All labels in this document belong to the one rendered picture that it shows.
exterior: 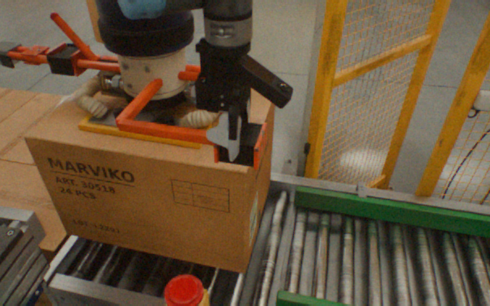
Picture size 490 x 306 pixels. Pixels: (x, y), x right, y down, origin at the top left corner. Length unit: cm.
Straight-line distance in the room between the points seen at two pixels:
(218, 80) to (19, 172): 143
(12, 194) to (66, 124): 78
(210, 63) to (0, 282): 66
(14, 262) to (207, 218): 46
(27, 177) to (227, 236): 111
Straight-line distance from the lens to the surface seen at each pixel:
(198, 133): 72
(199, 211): 98
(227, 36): 58
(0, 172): 198
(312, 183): 155
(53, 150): 107
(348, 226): 149
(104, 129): 101
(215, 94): 63
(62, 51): 116
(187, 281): 72
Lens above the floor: 164
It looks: 39 degrees down
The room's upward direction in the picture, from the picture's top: straight up
